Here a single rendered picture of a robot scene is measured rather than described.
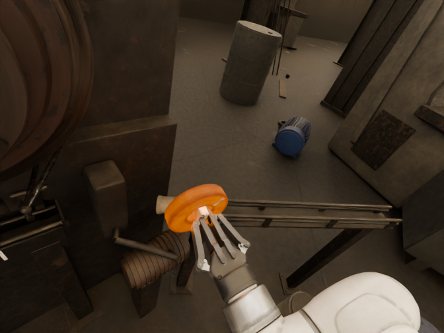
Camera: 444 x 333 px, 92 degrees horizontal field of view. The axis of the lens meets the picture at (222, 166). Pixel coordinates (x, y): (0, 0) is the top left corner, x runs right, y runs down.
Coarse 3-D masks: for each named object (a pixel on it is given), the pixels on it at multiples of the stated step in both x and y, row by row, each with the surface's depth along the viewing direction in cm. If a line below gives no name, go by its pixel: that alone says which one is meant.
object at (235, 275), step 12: (228, 252) 44; (240, 252) 45; (216, 264) 42; (228, 264) 42; (240, 264) 43; (216, 276) 40; (228, 276) 39; (240, 276) 39; (252, 276) 40; (228, 288) 38; (240, 288) 38; (228, 300) 39
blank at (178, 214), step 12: (192, 192) 46; (204, 192) 46; (216, 192) 48; (180, 204) 45; (192, 204) 46; (204, 204) 48; (216, 204) 51; (168, 216) 47; (180, 216) 47; (192, 216) 54; (180, 228) 52
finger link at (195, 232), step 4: (192, 224) 46; (196, 224) 46; (196, 228) 46; (192, 232) 46; (196, 232) 45; (192, 236) 46; (196, 236) 44; (200, 236) 45; (196, 240) 44; (200, 240) 44; (196, 244) 43; (200, 244) 43; (196, 248) 43; (200, 248) 43; (196, 252) 43; (200, 252) 42; (196, 256) 43; (200, 256) 42; (196, 260) 43; (200, 260) 41; (200, 264) 40; (200, 268) 40; (196, 272) 42
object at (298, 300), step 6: (294, 294) 75; (300, 294) 75; (306, 294) 75; (288, 300) 74; (294, 300) 73; (300, 300) 73; (306, 300) 74; (282, 306) 76; (288, 306) 72; (294, 306) 71; (300, 306) 72; (282, 312) 75; (288, 312) 71; (294, 312) 70
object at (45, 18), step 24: (0, 0) 23; (24, 0) 25; (48, 0) 26; (0, 24) 24; (24, 24) 25; (48, 24) 28; (24, 48) 26; (48, 48) 29; (24, 72) 28; (48, 72) 30; (48, 96) 32; (48, 120) 35; (24, 144) 35; (0, 168) 35
